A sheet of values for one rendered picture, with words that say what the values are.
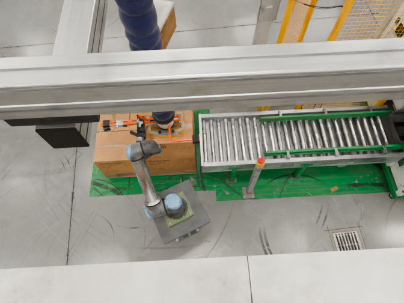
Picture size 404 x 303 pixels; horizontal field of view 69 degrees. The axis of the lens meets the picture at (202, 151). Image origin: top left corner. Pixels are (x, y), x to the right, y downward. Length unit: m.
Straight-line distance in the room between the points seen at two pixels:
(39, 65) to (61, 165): 3.79
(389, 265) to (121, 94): 0.56
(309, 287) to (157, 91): 0.45
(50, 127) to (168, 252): 3.05
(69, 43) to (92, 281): 0.69
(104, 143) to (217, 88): 3.15
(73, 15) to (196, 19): 4.70
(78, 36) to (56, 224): 3.41
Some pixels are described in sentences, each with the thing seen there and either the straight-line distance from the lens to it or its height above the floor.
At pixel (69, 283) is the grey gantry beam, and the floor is 3.22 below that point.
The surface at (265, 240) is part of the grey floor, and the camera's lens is 3.78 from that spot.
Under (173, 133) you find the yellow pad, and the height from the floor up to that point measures 0.97.
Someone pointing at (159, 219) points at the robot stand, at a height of 0.75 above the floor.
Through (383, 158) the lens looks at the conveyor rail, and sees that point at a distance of 3.98.
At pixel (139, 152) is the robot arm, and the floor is 1.52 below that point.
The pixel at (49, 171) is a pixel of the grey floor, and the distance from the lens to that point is 4.49.
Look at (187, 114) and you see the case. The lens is 3.24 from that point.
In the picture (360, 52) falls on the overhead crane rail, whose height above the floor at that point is 3.21.
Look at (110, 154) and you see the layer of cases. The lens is 3.63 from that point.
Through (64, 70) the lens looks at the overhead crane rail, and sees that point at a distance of 0.68.
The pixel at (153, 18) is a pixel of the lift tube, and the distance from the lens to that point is 2.05.
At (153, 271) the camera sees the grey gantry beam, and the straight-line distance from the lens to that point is 0.46.
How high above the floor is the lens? 3.67
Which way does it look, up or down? 65 degrees down
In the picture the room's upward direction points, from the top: 2 degrees counter-clockwise
